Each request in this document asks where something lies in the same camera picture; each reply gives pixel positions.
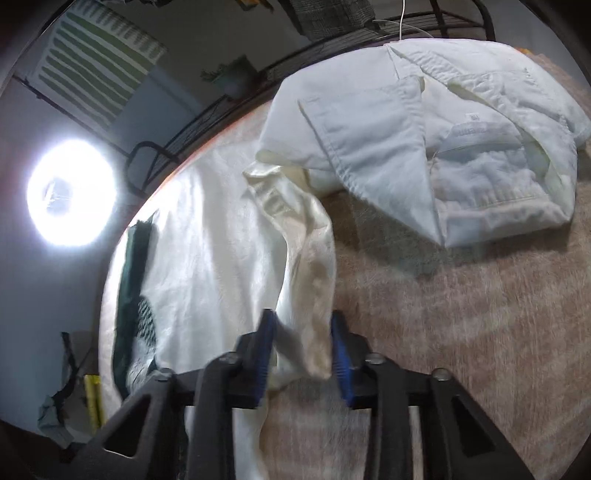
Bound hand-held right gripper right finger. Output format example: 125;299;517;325
331;310;536;480

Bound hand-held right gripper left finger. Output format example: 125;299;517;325
66;309;280;480

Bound cream white shirt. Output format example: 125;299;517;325
99;147;337;480

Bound beige plaid blanket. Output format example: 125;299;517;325
198;46;591;480

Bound dark green patterned cloth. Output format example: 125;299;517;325
113;222;158;398

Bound yellow stick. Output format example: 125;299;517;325
84;375;102;435

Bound grey green cloth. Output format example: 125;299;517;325
37;392;70;444

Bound folded white shorts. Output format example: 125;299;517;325
255;39;588;247

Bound round ceiling lamp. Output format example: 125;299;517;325
26;138;117;246

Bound small potted plant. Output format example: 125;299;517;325
201;54;259;99

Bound grey checked cloth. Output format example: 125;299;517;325
291;0;373;37

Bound black metal bed frame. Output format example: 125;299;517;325
124;0;497;200

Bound green striped wall hanging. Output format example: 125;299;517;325
36;0;167;124

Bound white wire hanger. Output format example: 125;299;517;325
373;0;435;43

